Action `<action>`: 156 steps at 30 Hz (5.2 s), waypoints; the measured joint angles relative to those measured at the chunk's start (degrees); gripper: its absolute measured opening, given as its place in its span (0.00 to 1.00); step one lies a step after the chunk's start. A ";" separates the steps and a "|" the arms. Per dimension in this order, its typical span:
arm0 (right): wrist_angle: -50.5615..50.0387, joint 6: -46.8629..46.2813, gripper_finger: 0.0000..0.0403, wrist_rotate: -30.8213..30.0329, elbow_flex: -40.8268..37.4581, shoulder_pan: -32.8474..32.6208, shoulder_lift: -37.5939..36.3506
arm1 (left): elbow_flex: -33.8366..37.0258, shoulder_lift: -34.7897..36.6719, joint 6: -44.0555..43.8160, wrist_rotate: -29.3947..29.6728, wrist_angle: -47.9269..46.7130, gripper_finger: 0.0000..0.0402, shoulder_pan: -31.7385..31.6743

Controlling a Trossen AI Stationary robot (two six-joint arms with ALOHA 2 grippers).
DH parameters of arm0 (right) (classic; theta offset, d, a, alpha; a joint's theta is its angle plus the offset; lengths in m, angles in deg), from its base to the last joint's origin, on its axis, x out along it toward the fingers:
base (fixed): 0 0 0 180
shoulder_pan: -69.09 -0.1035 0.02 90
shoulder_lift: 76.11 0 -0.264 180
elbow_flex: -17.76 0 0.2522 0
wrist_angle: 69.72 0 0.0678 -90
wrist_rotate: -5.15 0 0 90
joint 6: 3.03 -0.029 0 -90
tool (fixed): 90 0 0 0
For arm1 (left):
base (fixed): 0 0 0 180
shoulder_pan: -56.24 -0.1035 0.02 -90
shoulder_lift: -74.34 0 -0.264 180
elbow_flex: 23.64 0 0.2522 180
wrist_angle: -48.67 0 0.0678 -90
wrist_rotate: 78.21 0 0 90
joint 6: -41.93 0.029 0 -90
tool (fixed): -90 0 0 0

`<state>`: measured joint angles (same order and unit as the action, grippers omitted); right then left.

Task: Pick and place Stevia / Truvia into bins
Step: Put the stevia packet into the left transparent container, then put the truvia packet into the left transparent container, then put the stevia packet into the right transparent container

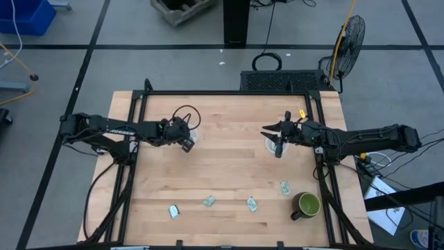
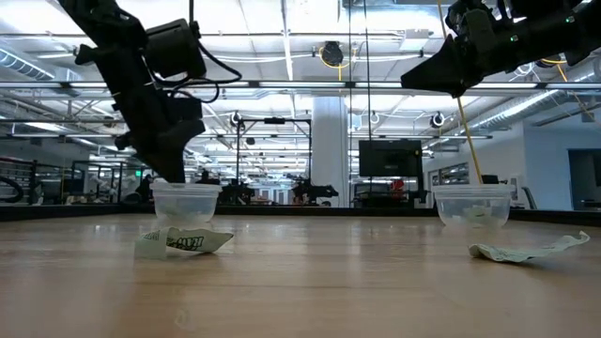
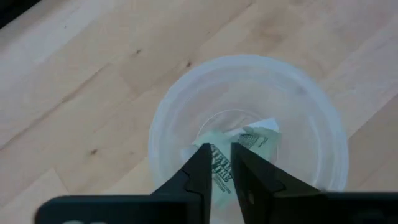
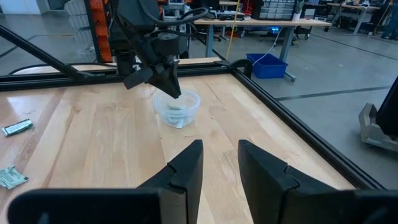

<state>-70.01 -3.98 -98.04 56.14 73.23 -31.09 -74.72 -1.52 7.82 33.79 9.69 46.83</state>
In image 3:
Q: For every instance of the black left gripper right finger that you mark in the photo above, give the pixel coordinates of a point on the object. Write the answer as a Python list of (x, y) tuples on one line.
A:
[(264, 189)]

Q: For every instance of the clear plastic cup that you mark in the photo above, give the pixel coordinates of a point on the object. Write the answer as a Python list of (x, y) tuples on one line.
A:
[(248, 93)]

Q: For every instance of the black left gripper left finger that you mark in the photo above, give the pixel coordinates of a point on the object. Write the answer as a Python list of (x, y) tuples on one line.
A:
[(189, 189)]

